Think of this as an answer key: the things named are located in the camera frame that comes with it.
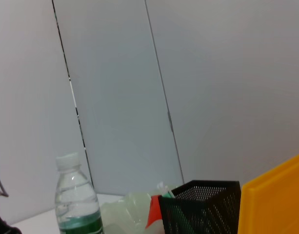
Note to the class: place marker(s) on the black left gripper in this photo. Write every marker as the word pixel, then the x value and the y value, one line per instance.
pixel 0 226

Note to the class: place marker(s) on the clear bottle with green label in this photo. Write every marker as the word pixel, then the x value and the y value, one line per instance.
pixel 76 200

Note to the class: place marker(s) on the pale green glass fruit plate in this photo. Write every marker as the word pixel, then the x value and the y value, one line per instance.
pixel 125 212

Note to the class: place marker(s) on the black mesh pen holder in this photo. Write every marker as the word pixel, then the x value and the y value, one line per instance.
pixel 203 212

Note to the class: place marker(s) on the yellow plastic bin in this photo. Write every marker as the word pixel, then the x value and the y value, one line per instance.
pixel 273 202

